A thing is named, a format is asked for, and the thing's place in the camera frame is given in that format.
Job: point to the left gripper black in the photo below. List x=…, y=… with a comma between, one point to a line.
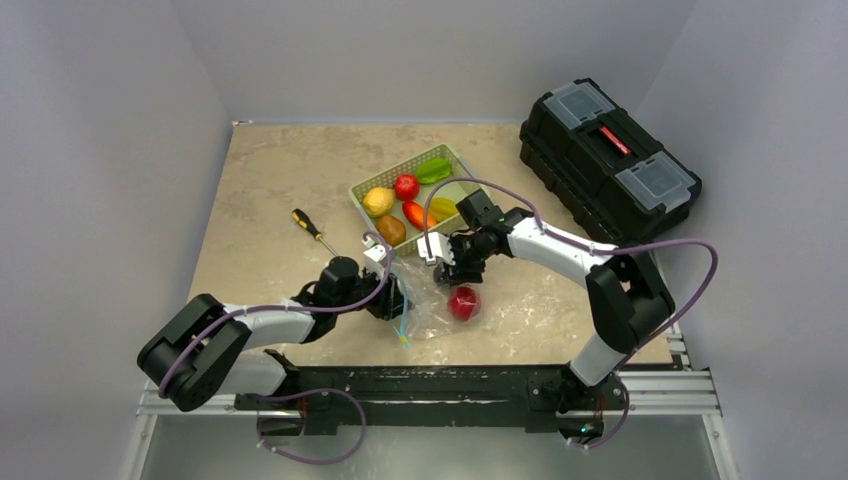
x=389, y=300

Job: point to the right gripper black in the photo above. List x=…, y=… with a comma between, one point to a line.
x=456, y=261

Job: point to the yellow fake pepper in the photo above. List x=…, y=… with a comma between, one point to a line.
x=442, y=209

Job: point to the clear zip top bag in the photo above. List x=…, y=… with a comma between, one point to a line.
x=430, y=317

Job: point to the red fake apple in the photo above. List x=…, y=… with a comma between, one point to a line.
x=464, y=304

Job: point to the orange fake carrot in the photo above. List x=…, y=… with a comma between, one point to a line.
x=417, y=217

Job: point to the brown fake kiwi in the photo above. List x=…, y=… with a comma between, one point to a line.
x=392, y=230

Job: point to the green fake lime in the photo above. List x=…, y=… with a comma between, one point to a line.
x=433, y=171

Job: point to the red fake tomato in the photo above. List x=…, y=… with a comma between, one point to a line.
x=406, y=187

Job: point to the yellow fake lemon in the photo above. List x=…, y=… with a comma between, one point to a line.
x=378, y=202

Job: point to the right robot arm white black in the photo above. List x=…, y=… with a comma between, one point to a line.
x=628, y=298

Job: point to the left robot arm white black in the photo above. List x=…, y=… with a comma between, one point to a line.
x=203, y=350

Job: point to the yellow black screwdriver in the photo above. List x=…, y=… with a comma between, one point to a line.
x=305, y=222

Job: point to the black toolbox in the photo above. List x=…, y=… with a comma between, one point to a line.
x=621, y=185

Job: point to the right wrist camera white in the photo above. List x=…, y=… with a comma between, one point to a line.
x=434, y=248

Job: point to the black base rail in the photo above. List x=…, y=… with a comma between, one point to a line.
x=535, y=398

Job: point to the aluminium frame rail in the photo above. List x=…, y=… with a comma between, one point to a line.
x=650, y=390

